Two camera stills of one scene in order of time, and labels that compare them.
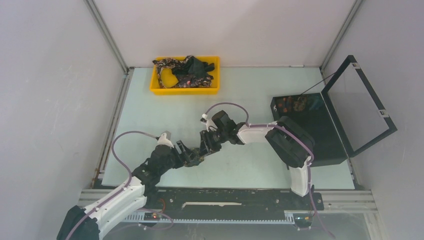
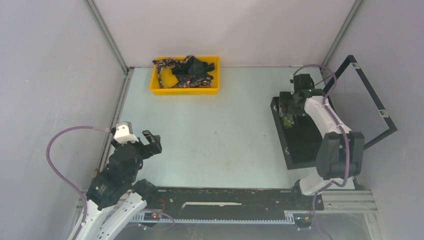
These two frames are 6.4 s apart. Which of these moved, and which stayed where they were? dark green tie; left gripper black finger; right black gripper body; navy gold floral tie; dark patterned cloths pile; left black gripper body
Moved: navy gold floral tie; left black gripper body; right black gripper body; left gripper black finger
Stayed: dark patterned cloths pile; dark green tie
